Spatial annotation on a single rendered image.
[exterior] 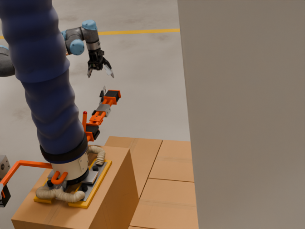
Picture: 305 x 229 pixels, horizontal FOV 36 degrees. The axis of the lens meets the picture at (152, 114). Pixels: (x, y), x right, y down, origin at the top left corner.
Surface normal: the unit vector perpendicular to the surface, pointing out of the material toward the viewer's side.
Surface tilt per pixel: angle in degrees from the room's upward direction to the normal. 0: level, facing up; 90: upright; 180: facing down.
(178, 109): 0
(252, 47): 90
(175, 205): 0
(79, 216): 0
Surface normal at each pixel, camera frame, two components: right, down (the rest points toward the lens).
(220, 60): -0.26, 0.56
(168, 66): -0.12, -0.83
